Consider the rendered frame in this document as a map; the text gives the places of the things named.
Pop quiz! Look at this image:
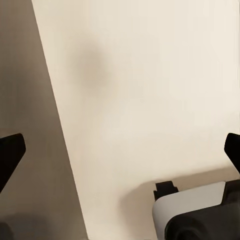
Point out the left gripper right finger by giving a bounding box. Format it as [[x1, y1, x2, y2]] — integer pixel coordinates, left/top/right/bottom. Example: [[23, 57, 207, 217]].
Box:
[[224, 133, 240, 173]]

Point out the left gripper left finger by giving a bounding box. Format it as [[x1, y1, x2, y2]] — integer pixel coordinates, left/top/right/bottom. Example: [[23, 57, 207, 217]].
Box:
[[0, 133, 26, 193]]

